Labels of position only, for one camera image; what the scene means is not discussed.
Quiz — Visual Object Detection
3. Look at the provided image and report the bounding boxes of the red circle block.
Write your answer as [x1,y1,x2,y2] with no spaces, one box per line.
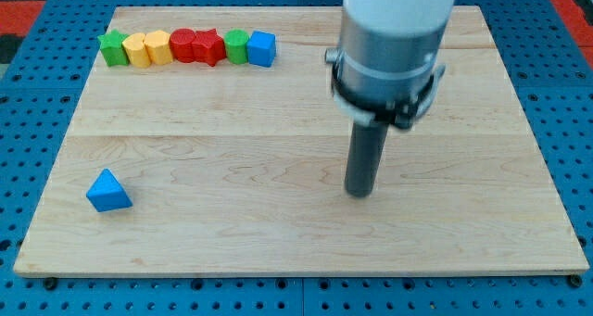
[170,28,196,63]

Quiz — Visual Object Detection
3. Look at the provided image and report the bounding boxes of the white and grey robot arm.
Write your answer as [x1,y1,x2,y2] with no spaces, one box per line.
[325,0,455,130]

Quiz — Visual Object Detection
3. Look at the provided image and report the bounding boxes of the green circle block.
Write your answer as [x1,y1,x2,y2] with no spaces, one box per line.
[223,29,249,64]

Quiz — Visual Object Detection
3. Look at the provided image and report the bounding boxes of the yellow heart block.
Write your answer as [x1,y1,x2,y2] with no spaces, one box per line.
[122,32,152,69]

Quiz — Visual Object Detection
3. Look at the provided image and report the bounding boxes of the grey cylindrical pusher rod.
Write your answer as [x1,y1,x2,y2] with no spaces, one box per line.
[344,123,388,198]

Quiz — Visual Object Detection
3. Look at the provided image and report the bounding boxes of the blue cube block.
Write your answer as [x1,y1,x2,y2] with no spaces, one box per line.
[246,31,276,68]

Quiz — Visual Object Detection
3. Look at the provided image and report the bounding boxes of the green star block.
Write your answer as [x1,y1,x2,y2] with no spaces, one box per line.
[97,30,129,67]

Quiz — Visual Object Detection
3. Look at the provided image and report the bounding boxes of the yellow hexagon block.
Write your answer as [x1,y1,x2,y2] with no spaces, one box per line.
[144,30,173,65]

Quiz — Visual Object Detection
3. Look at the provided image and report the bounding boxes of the light wooden board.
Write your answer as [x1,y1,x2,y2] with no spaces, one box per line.
[14,6,589,278]

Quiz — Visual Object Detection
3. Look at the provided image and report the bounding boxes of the blue triangle block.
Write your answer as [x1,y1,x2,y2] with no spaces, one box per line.
[86,169,132,212]

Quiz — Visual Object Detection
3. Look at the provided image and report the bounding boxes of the red star block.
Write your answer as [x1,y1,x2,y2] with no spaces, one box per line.
[191,29,226,67]

